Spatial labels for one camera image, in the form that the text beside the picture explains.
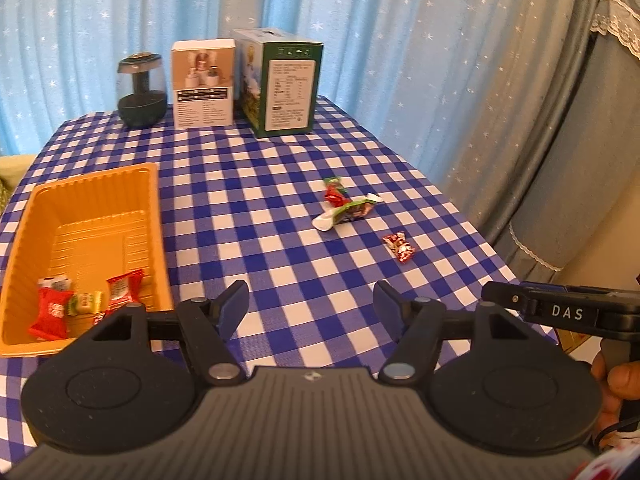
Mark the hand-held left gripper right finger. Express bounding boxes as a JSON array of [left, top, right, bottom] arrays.
[[372, 280, 538, 386]]

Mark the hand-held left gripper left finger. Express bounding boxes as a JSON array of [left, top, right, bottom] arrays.
[[90, 280, 250, 386]]

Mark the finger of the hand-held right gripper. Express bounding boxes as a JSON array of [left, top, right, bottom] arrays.
[[517, 283, 640, 295], [481, 281, 540, 322]]

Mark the small red candy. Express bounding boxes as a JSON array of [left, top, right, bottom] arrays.
[[382, 231, 417, 265]]

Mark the long white snack packet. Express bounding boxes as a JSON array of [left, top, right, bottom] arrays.
[[312, 192, 382, 233]]

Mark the red snack packet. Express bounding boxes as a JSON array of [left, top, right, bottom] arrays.
[[27, 287, 75, 342], [105, 269, 146, 311]]

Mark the red green twisted candy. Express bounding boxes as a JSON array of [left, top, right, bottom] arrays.
[[322, 176, 351, 208]]

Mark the yellow green candy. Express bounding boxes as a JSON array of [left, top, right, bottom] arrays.
[[67, 290, 108, 317]]

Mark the orange plastic tray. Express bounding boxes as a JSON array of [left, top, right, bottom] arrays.
[[0, 162, 173, 358]]

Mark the person's right hand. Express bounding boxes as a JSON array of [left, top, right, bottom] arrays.
[[590, 350, 640, 441]]

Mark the grey lace-trimmed cover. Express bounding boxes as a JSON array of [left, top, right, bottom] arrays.
[[500, 0, 640, 286]]

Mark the blue white checkered tablecloth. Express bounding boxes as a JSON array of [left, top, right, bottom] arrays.
[[0, 95, 561, 466]]

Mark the red white printed clothing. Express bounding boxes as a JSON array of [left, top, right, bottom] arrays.
[[575, 435, 640, 480]]

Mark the white cardboard box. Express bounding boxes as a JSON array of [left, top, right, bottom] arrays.
[[171, 39, 237, 129]]

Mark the grey star curtain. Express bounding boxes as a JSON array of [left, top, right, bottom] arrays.
[[215, 0, 608, 246]]

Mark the green cardboard box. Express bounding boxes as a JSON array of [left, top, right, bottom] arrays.
[[231, 27, 325, 139]]

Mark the dark glass jar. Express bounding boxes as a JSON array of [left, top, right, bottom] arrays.
[[117, 52, 167, 128]]

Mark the blue star curtain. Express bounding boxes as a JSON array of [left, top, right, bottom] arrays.
[[0, 0, 501, 211]]

